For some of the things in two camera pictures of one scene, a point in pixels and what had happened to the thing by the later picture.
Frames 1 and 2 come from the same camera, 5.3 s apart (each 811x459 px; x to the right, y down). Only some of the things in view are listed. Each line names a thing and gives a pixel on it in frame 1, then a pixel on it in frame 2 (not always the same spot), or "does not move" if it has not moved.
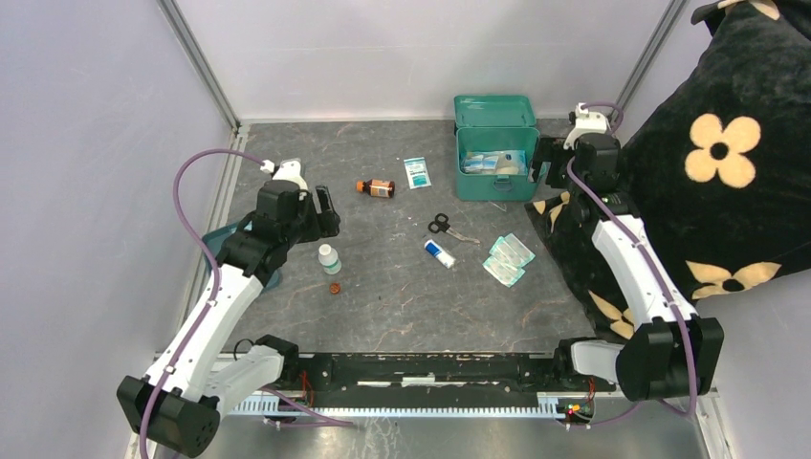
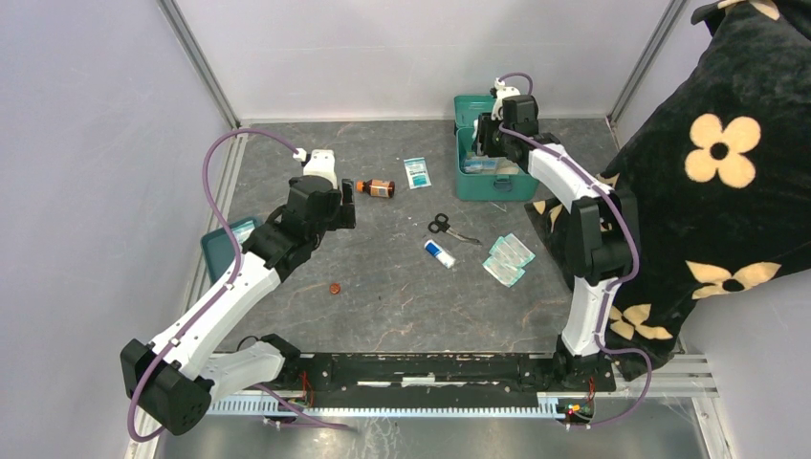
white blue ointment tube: [440, 253] does not move
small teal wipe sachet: [418, 174] does not move
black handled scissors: [441, 225] does not move
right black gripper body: [575, 152] -> [491, 142]
